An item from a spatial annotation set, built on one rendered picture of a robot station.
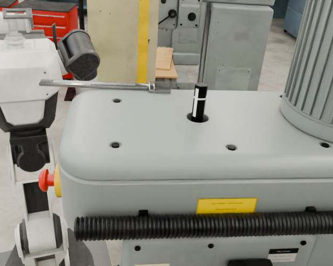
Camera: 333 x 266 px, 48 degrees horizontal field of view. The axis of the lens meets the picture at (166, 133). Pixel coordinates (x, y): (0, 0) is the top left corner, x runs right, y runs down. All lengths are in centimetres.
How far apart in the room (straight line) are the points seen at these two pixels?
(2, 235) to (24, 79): 203
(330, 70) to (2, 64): 99
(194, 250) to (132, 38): 185
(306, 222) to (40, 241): 120
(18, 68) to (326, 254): 101
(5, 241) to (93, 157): 263
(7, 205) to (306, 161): 303
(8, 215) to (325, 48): 299
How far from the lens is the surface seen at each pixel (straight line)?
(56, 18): 523
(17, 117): 137
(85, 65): 135
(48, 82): 73
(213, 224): 55
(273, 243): 68
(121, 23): 233
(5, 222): 326
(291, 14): 888
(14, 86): 131
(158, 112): 63
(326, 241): 73
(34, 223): 158
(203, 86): 59
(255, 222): 57
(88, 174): 52
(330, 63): 59
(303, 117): 63
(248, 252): 67
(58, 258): 175
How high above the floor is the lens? 218
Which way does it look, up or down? 31 degrees down
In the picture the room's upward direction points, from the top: 4 degrees clockwise
